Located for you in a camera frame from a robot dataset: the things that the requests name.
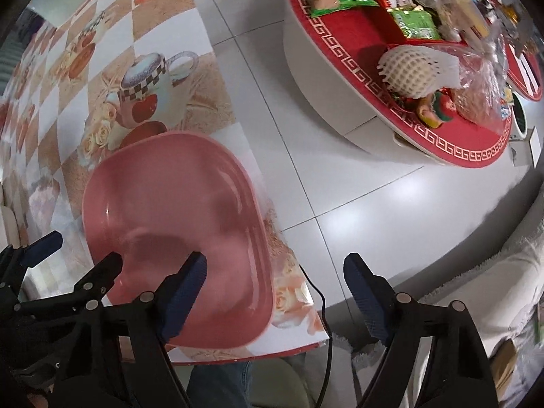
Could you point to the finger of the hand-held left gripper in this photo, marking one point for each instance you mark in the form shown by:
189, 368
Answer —
104, 270
42, 245

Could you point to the small green packet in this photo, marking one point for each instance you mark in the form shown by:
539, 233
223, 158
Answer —
414, 23

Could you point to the small white box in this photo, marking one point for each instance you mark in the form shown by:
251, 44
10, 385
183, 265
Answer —
525, 151

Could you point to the white round container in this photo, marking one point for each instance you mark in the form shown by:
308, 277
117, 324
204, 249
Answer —
520, 114

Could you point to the white foam fruit net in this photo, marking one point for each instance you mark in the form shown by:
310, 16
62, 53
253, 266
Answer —
408, 68

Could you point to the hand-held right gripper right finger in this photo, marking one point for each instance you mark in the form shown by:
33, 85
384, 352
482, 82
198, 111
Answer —
365, 301

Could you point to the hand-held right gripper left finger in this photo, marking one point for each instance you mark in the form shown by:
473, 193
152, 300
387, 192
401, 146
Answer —
187, 295

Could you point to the pale green stool seat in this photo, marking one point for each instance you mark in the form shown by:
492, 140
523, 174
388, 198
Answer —
276, 384

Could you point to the red snack box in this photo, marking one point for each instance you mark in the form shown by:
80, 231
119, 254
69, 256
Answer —
378, 17

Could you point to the colourful fruit-shaped toy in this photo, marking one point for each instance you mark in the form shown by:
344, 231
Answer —
435, 110

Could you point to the round red-topped side table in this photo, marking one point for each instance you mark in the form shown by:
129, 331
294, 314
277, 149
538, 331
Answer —
306, 68

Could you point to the cardboard box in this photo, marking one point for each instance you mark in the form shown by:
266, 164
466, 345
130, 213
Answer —
503, 365

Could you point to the pink plastic bowl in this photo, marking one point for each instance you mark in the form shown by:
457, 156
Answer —
170, 204

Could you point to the checkered printed tablecloth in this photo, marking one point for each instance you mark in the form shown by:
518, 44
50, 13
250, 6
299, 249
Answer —
204, 93

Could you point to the white fringed blanket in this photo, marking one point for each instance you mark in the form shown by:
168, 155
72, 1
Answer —
501, 276

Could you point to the clear plastic bag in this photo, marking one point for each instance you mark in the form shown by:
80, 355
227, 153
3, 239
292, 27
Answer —
476, 85

